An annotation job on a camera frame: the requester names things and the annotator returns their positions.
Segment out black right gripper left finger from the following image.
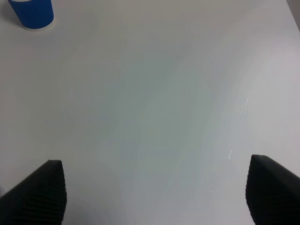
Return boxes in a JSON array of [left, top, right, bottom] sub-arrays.
[[0, 160, 67, 225]]

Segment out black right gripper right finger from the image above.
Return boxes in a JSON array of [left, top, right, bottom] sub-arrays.
[[245, 155, 300, 225]]

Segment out white cup blue sleeve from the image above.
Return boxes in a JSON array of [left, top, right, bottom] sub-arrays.
[[8, 0, 54, 30]]

